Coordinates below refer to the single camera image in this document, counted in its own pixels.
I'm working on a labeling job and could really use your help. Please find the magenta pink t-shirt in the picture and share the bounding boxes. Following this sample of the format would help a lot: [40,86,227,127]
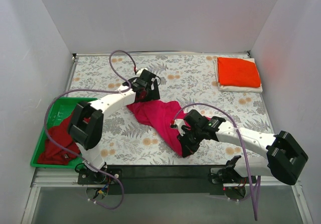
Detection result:
[127,100,186,157]

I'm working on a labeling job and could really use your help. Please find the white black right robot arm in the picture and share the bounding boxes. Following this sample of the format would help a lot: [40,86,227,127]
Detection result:
[171,109,308,185]

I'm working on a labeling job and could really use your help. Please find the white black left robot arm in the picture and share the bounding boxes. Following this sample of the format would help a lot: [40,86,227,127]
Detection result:
[67,68,160,184]

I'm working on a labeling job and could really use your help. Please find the floral patterned table mat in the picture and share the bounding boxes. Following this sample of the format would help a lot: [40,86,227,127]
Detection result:
[69,54,274,165]

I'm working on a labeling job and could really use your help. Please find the folded cream t-shirt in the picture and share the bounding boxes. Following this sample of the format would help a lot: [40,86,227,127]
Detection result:
[213,57,263,93]

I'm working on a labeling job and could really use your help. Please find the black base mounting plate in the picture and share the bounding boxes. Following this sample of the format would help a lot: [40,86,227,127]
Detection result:
[75,164,250,195]

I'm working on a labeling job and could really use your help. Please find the folded orange t-shirt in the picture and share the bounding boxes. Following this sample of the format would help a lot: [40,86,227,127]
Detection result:
[217,57,261,88]

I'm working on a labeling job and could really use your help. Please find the green plastic tray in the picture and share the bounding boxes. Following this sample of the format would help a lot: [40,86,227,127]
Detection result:
[30,97,95,169]

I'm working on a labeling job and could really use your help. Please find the dark red t-shirt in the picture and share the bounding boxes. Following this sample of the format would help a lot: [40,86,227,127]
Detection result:
[37,109,82,166]

